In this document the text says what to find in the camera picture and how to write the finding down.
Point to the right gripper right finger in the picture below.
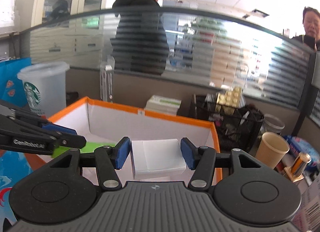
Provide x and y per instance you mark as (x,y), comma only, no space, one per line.
(202,161)

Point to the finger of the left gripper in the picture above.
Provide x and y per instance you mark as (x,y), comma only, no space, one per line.
(20,136)
(10,110)

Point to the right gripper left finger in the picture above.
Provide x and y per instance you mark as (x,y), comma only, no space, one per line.
(108,160)

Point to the green tube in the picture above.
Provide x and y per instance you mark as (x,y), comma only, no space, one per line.
(88,148)

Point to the white remote control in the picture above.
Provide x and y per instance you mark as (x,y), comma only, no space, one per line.
(156,158)

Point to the blue paper bag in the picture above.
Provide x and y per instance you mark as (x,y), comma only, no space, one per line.
(11,88)

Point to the blue printed desk mat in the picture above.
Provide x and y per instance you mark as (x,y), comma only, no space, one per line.
(14,167)

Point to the orange cardboard box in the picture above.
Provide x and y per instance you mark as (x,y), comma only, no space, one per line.
(104,122)

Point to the Starbucks plastic cup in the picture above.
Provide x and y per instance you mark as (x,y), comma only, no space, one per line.
(45,87)

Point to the black mesh organizer basket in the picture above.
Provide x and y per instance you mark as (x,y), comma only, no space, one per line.
(235,127)

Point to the stacked green white boxes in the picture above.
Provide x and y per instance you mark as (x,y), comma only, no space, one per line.
(163,105)

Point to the yellow pill blister pack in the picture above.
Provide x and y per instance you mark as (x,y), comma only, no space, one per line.
(232,98)

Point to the paper cup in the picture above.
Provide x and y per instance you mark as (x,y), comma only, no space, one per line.
(272,149)

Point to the white pen box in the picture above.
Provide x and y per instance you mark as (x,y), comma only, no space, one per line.
(107,79)

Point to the gold perfume bottle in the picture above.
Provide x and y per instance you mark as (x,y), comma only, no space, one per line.
(295,172)

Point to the blue tissue pack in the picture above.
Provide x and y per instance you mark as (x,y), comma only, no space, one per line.
(298,145)

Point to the person in black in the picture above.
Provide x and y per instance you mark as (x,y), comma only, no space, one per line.
(140,44)

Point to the purple spout pouch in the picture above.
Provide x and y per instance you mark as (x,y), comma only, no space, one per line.
(308,217)

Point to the woman with dark hair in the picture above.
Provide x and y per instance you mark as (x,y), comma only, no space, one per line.
(311,21)

